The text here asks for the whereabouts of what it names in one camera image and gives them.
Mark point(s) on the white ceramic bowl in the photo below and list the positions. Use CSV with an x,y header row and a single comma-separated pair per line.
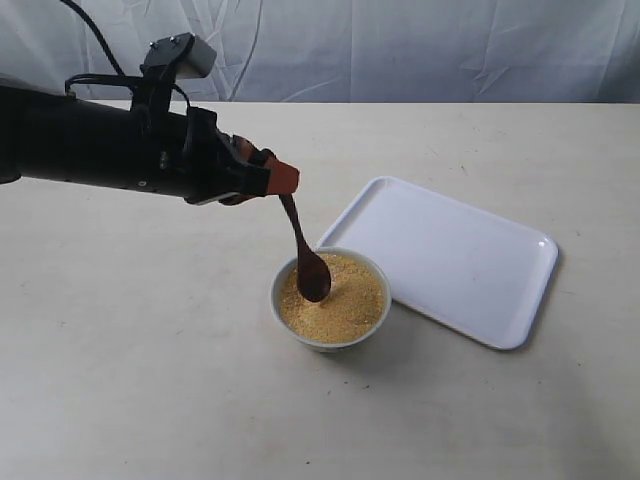
x,y
286,268

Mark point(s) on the white rectangular plastic tray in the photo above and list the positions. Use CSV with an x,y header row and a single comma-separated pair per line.
x,y
477,273

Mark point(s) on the grey fabric backdrop curtain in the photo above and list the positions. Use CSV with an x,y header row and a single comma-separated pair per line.
x,y
392,51

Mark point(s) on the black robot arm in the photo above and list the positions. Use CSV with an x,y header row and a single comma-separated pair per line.
x,y
58,137

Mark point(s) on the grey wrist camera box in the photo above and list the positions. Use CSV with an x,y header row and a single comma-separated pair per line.
x,y
181,56

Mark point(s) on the dark red wooden spoon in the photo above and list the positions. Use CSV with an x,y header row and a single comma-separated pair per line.
x,y
313,277

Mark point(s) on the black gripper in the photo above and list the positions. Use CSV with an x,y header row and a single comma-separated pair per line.
x,y
229,169

